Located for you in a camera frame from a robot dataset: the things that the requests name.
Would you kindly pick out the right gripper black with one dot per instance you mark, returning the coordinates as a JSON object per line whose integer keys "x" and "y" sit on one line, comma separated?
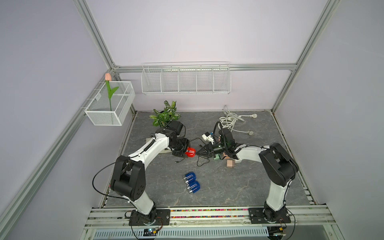
{"x": 210, "y": 147}

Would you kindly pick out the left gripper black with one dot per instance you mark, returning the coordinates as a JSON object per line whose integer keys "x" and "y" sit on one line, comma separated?
{"x": 180, "y": 153}

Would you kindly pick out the red electric shaver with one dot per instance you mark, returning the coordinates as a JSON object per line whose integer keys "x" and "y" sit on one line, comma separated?
{"x": 190, "y": 152}

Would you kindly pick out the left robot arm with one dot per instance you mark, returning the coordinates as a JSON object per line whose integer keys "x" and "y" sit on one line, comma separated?
{"x": 129, "y": 174}

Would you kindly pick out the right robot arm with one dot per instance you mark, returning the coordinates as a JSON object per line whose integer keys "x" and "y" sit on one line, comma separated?
{"x": 280, "y": 167}

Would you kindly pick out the cream hand-shaped holder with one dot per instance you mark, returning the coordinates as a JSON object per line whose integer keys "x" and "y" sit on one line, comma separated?
{"x": 165, "y": 151}

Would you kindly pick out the pink charger cube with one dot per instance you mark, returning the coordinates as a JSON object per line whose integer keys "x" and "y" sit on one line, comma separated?
{"x": 230, "y": 163}

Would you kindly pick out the potted green plant black vase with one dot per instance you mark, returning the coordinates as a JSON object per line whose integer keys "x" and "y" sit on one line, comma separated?
{"x": 169, "y": 113}

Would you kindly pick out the pink artificial tulip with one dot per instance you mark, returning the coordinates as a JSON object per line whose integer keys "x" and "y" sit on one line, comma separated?
{"x": 110, "y": 90}

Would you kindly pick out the long white wire shelf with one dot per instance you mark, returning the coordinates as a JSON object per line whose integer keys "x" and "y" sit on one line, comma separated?
{"x": 186, "y": 78}

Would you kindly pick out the white wire basket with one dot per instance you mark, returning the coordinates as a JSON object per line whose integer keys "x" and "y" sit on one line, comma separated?
{"x": 98, "y": 110}

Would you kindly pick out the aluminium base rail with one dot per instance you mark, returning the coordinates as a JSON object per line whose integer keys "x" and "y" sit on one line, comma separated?
{"x": 109, "y": 218}

